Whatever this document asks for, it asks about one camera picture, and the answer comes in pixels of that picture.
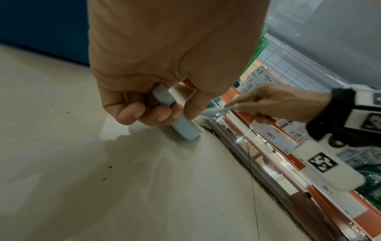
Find person's left hand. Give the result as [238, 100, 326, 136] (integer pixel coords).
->
[87, 0, 270, 127]

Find person's right hand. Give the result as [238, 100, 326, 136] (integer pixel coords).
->
[232, 83, 333, 125]

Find light blue brush white bristles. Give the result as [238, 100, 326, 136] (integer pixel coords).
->
[202, 103, 239, 119]

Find brown granules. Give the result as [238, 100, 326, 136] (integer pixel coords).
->
[200, 124, 316, 241]

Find light blue plastic dustpan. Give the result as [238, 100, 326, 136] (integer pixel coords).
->
[152, 83, 202, 141]

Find blue bin with black lid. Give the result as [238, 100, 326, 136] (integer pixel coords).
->
[0, 0, 90, 66]

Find red edged store shelf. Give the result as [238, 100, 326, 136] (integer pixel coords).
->
[178, 30, 381, 241]

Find black right wristband with markers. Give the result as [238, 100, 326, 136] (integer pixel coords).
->
[306, 87, 381, 147]

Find white wire grid rack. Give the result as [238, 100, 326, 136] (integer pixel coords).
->
[256, 33, 354, 93]

